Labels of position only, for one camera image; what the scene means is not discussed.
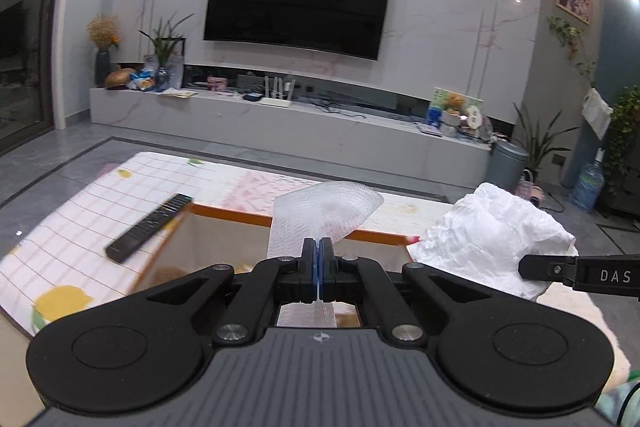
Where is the white paper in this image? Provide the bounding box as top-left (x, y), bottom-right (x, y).
top-left (408, 183), bottom-right (577, 300)

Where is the blue water jug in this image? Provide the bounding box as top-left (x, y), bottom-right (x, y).
top-left (570, 148), bottom-right (604, 213)

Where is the grey trash bin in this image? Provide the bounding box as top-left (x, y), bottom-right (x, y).
top-left (484, 140), bottom-right (528, 192)

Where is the potted green plant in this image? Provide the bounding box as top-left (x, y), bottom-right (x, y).
top-left (512, 105), bottom-right (578, 180)

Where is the teddy bear toy pile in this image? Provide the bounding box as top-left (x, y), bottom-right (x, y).
top-left (425, 88), bottom-right (494, 143)

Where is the pink space heater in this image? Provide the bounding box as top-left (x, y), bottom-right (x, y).
top-left (515, 169), bottom-right (544, 208)

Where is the grey tv console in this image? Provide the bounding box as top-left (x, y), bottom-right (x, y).
top-left (90, 88), bottom-right (490, 187)

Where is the black remote control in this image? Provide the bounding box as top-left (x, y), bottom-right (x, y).
top-left (105, 194), bottom-right (193, 265)

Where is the white wifi router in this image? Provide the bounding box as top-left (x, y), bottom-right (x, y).
top-left (258, 76), bottom-right (295, 108)

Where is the yellow flower vase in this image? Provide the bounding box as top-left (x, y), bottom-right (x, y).
top-left (87, 14), bottom-right (120, 87)

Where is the clear bubble wrap bag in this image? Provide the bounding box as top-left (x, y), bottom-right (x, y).
top-left (267, 181), bottom-right (384, 329)

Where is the checkered lemon play mat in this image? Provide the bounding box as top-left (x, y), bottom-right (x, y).
top-left (0, 149), bottom-right (321, 335)

